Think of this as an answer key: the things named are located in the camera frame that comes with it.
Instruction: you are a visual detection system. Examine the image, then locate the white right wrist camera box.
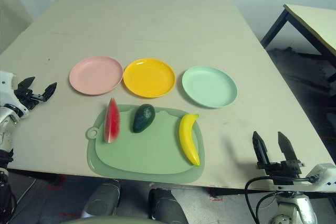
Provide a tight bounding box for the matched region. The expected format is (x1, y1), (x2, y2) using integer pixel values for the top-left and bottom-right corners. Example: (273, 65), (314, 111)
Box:
(274, 163), (336, 194)

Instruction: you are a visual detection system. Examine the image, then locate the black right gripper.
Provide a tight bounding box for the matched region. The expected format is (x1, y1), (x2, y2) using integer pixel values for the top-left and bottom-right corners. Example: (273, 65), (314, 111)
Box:
(252, 131), (307, 186)

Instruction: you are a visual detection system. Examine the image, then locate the toy watermelon slice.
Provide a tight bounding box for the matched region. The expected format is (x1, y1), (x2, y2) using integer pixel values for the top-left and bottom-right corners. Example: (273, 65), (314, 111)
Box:
(104, 97), (122, 144)

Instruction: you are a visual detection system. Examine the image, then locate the pink plate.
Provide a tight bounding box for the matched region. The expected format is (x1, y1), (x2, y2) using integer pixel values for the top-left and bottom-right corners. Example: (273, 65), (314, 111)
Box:
(69, 56), (124, 96)

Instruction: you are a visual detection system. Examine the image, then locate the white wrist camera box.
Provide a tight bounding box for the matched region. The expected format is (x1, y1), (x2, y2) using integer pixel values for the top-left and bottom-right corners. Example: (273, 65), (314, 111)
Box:
(0, 70), (29, 118)
(274, 163), (336, 194)

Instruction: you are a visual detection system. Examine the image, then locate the toy dark green avocado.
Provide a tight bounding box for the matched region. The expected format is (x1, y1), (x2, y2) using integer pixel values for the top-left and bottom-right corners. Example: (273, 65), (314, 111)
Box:
(132, 103), (156, 133)

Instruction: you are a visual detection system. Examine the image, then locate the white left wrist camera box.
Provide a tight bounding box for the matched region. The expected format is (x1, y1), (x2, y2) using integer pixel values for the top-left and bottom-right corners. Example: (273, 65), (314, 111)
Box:
(0, 70), (29, 118)

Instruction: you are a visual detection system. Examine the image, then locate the mint green plate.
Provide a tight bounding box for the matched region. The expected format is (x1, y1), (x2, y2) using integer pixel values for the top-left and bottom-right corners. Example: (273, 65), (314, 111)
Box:
(181, 66), (238, 109)

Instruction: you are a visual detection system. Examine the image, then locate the green cutting board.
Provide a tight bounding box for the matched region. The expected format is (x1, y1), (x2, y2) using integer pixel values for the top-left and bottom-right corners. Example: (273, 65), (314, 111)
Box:
(85, 103), (206, 184)

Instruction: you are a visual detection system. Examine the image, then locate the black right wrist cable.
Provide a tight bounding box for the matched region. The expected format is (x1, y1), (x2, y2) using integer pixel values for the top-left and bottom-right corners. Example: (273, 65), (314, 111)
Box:
(244, 176), (313, 221)

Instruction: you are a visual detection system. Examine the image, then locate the grey-green robot torso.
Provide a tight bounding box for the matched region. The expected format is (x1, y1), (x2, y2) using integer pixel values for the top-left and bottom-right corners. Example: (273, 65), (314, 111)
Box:
(59, 215), (158, 224)

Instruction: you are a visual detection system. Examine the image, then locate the yellow plate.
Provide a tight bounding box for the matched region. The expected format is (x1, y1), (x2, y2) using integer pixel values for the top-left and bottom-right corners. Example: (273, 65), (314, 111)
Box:
(123, 58), (176, 99)

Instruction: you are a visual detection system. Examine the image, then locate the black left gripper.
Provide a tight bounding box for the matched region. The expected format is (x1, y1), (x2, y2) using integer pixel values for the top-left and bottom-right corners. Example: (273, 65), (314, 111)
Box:
(14, 76), (58, 110)

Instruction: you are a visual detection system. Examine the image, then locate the thin white floor cable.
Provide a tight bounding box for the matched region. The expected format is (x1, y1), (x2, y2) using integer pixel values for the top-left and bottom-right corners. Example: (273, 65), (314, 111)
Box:
(14, 178), (37, 206)

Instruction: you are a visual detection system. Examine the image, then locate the grey right robot leg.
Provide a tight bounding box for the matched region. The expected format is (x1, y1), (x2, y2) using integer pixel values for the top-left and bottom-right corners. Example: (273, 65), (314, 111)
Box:
(148, 187), (188, 224)

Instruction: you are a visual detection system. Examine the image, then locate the side table with black legs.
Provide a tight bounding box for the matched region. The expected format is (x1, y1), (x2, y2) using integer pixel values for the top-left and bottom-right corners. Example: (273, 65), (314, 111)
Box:
(260, 3), (336, 65)

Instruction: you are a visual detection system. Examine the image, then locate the toy yellow banana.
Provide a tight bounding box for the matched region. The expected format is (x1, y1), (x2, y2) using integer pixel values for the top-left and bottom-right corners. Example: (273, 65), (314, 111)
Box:
(178, 113), (201, 167)

